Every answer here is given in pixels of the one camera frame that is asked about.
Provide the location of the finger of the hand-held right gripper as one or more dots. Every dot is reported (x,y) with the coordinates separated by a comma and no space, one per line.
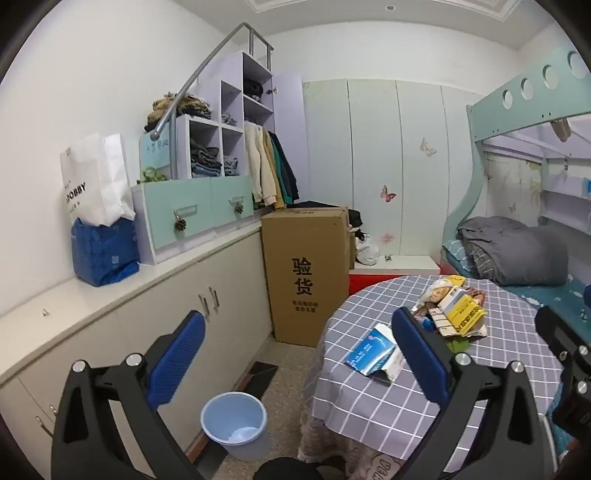
(556,330)
(575,401)

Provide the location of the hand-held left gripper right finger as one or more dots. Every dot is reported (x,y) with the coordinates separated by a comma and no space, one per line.
(420,355)

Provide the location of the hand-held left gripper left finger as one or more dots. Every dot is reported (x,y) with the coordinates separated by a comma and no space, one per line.
(178,355)

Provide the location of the blue snack wrapper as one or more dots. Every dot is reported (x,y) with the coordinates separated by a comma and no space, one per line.
(369,350)

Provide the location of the yellow snack bag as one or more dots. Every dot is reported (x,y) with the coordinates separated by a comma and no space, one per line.
(459,309)

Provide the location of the red snack bag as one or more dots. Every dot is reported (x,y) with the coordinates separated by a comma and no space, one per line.
(474,295)

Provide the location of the light blue plastic bin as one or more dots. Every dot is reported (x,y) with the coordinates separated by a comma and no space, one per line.
(235,429)

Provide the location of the white low cabinet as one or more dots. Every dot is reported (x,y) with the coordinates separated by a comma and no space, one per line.
(138,304)

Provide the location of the white snack bag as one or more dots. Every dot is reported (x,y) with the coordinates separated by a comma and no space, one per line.
(434,291)

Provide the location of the round table grey checked tablecloth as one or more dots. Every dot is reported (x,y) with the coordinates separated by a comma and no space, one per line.
(360,401)

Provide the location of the red white step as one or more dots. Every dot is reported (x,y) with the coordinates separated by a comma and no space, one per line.
(392,272)

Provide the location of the grey quilt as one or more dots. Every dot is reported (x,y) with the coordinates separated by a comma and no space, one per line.
(512,251)

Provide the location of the white plastic bag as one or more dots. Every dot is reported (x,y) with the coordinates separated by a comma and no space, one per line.
(368,249)

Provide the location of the pink flower sticker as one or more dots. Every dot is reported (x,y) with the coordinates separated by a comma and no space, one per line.
(387,237)

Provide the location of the blue plastic package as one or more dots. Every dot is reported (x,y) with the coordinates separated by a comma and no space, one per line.
(104,251)

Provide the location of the tall cardboard box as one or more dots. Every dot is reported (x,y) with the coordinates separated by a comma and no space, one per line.
(304,272)

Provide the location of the teal drawer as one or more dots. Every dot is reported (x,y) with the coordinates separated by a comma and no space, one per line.
(178,207)
(231,196)

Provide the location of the black clothes heap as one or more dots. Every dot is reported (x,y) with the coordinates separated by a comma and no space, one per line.
(354,221)

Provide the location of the pink butterfly sticker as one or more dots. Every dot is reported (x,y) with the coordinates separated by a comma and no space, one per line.
(388,193)

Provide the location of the green artificial plant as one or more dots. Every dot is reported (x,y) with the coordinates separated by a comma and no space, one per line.
(153,174)

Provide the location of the white paper bag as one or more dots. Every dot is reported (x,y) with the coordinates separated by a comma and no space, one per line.
(94,180)

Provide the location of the folded jeans stack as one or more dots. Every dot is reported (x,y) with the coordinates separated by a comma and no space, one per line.
(205,161)

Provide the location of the teal sign board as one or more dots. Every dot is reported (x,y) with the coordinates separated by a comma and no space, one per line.
(157,150)

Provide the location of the beige butterfly sticker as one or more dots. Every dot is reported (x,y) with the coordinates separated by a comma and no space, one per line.
(428,147)

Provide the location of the white wardrobe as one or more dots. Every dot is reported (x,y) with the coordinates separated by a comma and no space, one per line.
(369,152)

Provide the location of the cream coat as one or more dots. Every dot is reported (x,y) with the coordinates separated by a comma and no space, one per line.
(258,161)

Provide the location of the green garment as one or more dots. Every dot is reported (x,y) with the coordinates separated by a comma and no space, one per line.
(280,170)

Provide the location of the black jacket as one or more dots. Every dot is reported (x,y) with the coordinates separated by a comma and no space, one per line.
(290,170)

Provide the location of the teal bunk bed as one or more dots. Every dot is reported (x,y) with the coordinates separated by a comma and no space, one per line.
(498,101)

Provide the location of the pile of clothes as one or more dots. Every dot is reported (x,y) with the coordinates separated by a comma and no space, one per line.
(178,108)

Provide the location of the purple stair shelf unit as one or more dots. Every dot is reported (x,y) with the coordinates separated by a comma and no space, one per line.
(231,97)

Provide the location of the black folded clothes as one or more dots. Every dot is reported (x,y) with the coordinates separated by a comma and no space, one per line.
(253,87)

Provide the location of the grey metal handrail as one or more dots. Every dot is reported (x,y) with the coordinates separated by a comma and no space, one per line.
(203,64)

